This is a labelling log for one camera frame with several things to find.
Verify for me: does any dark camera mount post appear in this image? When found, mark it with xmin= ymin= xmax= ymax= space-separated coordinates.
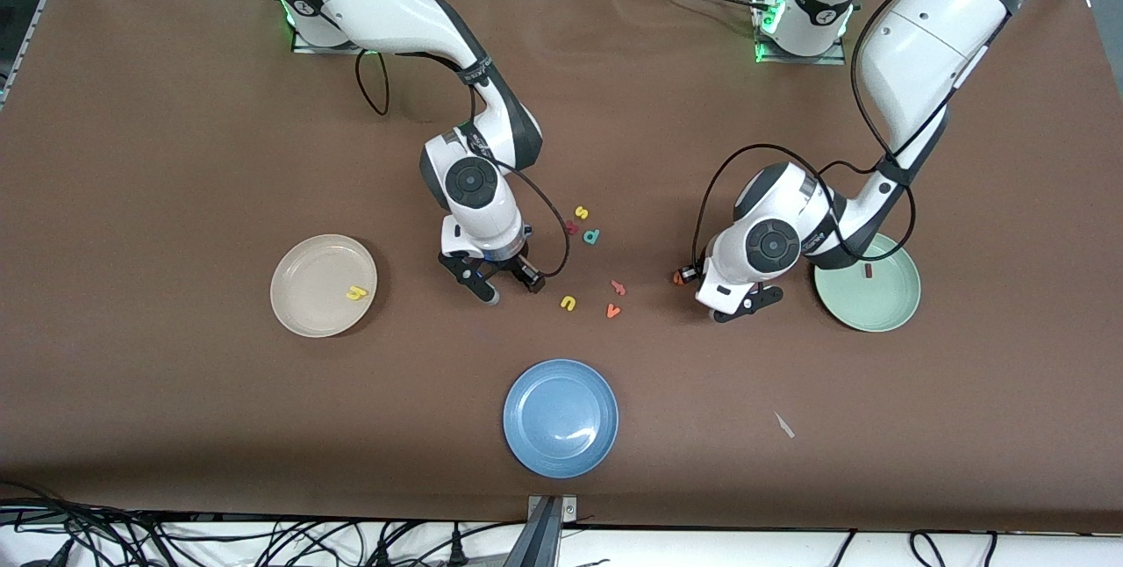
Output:
xmin=504 ymin=497 xmax=562 ymax=567

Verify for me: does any silver mount bracket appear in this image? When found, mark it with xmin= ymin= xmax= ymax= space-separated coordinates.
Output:
xmin=526 ymin=495 xmax=578 ymax=522

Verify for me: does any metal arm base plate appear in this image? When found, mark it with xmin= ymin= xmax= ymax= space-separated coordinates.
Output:
xmin=755 ymin=0 xmax=848 ymax=66
xmin=291 ymin=23 xmax=362 ymax=54

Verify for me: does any brown table cover sheet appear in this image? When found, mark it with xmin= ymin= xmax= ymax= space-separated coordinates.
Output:
xmin=0 ymin=0 xmax=1123 ymax=533

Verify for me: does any beige brown plate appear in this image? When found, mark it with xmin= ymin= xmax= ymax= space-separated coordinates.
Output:
xmin=270 ymin=234 xmax=379 ymax=339

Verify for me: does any green plate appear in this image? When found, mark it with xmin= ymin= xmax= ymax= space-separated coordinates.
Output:
xmin=813 ymin=232 xmax=922 ymax=334

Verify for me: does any blue plate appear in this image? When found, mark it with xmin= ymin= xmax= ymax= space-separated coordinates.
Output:
xmin=503 ymin=359 xmax=619 ymax=479

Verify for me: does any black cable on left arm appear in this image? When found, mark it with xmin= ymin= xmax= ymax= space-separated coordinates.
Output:
xmin=691 ymin=0 xmax=1076 ymax=274

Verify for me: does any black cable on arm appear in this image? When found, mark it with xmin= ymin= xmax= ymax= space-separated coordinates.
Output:
xmin=354 ymin=49 xmax=571 ymax=278
xmin=691 ymin=0 xmax=1076 ymax=274

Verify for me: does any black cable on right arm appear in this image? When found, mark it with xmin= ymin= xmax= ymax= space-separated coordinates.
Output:
xmin=354 ymin=49 xmax=571 ymax=278

